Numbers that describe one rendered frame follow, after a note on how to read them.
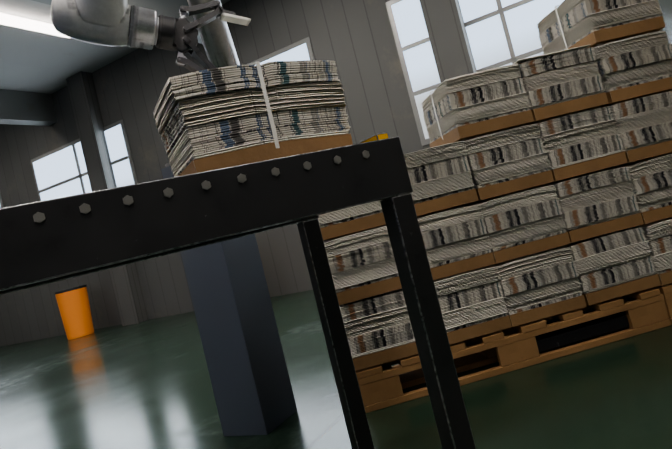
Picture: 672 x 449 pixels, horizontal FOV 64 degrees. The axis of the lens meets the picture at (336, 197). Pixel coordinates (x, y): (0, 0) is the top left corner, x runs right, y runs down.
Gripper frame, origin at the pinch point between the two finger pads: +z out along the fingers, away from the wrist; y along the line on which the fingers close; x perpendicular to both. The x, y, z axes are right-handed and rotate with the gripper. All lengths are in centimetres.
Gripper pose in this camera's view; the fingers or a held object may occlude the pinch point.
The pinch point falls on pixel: (243, 47)
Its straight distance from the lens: 138.5
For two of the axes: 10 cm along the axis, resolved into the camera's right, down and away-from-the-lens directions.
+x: 4.1, -1.3, -9.0
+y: -0.2, 9.9, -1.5
